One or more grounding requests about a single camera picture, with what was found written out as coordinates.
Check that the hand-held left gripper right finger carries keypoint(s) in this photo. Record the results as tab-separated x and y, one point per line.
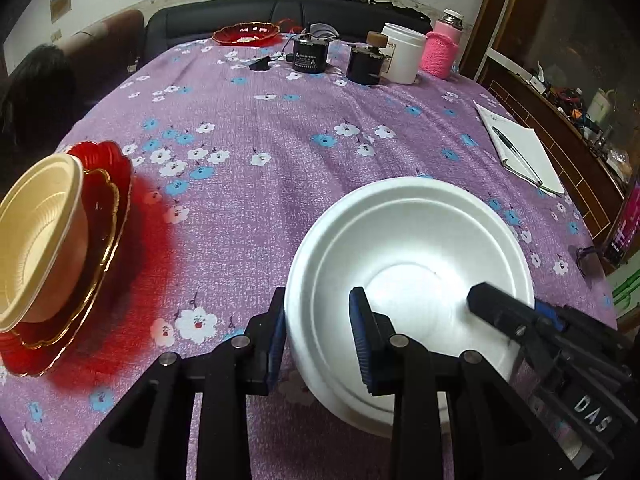
361	345

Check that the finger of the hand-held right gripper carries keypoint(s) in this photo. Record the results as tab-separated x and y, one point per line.
505	312
552	316

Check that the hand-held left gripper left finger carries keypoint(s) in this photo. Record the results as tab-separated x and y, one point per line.
275	350

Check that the white foam bowl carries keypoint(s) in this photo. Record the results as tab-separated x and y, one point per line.
415	240
345	410

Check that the red scalloped plate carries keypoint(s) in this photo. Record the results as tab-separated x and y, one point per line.
117	170

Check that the cream plastic bowl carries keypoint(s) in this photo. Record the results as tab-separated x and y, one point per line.
35	240

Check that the dark eyeglasses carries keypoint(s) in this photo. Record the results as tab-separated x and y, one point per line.
587	262

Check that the magenta box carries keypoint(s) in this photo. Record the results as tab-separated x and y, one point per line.
625	225

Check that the black pen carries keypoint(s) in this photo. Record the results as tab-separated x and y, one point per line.
515	152

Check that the white notebook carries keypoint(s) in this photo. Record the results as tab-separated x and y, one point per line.
522	152

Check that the purple floral tablecloth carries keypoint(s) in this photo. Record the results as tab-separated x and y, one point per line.
280	160

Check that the white kettle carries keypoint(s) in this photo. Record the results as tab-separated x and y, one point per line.
600	106

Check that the dark wooden cabinet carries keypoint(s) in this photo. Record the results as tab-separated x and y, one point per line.
565	60

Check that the pink sleeved thermos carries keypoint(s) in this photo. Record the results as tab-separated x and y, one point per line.
440	50

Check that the white plastic jar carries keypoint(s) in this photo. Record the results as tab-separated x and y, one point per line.
402	55

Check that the dark jar with cork lid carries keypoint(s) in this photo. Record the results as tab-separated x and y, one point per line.
366	62

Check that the small black adapter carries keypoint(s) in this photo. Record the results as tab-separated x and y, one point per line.
259	64

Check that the black cylindrical motor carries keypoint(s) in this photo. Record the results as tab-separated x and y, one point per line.
309	55

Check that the red gold-rimmed plate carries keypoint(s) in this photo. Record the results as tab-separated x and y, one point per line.
245	34

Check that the black leather sofa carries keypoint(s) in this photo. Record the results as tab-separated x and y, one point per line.
200	20

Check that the brown armchair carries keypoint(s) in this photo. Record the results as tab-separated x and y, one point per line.
107	40

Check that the small wall plaque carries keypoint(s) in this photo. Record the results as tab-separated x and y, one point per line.
60	6

